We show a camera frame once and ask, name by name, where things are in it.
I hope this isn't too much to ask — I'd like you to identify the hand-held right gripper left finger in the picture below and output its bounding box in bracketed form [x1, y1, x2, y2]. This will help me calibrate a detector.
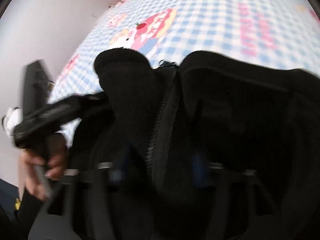
[29, 146, 133, 240]

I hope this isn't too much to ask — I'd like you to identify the person's left hand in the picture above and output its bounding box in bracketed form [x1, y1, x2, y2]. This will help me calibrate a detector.
[20, 134, 69, 202]

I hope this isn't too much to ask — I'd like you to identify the blue checkered printed blanket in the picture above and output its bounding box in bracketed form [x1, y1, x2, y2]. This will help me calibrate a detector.
[47, 0, 320, 105]

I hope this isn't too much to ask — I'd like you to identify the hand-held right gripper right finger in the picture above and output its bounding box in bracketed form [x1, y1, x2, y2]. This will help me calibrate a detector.
[192, 154, 293, 240]

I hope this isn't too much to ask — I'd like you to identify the white soft object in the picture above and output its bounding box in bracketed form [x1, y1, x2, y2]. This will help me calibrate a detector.
[2, 107, 24, 138]

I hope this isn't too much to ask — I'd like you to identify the black fleece jacket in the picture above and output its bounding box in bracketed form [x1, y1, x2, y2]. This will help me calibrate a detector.
[67, 49, 320, 240]

